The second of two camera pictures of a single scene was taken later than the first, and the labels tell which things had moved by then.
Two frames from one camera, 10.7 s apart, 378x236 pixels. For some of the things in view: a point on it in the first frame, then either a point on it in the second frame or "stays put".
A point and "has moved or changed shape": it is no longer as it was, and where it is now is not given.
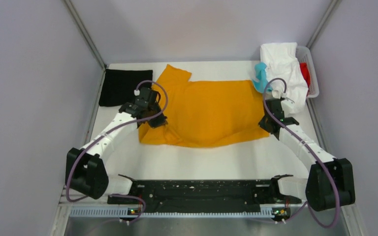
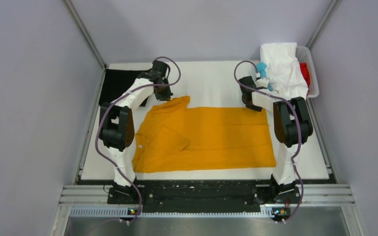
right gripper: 262,123 -> 254,107
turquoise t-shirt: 261,79 stays put
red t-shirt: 304,71 stays put
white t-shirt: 285,74 stays put
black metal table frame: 204,195 stays put
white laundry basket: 303,55 stays put
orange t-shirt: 206,113 has moved or changed shape
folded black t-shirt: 121,86 stays put
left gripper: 160,121 -> 165,97
